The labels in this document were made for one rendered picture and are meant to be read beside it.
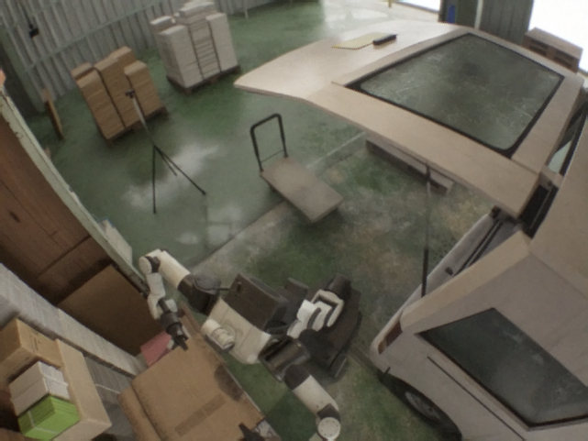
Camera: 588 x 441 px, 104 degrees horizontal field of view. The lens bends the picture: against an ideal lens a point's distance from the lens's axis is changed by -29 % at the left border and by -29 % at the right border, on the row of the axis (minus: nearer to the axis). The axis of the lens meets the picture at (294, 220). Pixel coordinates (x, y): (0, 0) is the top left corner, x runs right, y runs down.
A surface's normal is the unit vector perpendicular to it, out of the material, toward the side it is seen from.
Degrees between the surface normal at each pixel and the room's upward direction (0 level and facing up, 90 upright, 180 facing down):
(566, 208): 4
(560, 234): 23
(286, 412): 0
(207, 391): 0
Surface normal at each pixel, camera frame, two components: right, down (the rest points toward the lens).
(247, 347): -0.37, -0.20
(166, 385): -0.11, -0.62
